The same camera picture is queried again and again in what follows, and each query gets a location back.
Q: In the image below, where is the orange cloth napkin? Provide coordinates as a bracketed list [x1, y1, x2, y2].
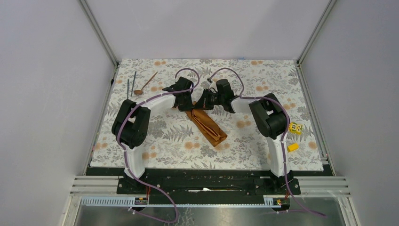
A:
[185, 109, 228, 147]

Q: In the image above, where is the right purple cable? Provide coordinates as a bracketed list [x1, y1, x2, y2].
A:
[207, 67, 327, 218]

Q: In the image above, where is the left aluminium frame post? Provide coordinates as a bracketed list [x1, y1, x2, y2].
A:
[77, 0, 119, 68]

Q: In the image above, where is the dark teal chopstick right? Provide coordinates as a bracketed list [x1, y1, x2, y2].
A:
[130, 71, 137, 96]

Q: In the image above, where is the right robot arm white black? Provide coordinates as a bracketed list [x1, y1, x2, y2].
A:
[193, 79, 290, 194]

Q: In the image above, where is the yellow numbered die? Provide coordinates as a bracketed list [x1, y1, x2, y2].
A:
[288, 122, 303, 135]

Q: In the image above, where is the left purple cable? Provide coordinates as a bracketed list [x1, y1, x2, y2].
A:
[116, 68, 201, 224]

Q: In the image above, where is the brown wooden spoon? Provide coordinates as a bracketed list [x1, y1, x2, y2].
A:
[133, 72, 158, 96]

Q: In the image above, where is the yellow cube block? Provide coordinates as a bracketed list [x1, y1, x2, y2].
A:
[287, 143, 300, 153]

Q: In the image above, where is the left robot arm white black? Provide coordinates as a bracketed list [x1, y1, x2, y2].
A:
[112, 77, 194, 194]

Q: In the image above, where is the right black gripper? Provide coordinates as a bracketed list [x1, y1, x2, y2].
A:
[193, 89, 224, 111]

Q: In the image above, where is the floral patterned table mat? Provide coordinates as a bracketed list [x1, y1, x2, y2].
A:
[89, 59, 323, 171]

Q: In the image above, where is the right aluminium frame post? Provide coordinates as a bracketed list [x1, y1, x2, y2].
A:
[297, 0, 338, 65]

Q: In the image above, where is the purple cable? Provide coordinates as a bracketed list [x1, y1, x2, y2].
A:
[207, 67, 327, 218]
[116, 68, 201, 224]

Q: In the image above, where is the aluminium frame post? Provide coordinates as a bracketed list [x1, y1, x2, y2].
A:
[297, 0, 338, 65]
[77, 0, 119, 68]

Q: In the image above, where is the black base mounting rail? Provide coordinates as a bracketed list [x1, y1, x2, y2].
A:
[117, 169, 301, 205]

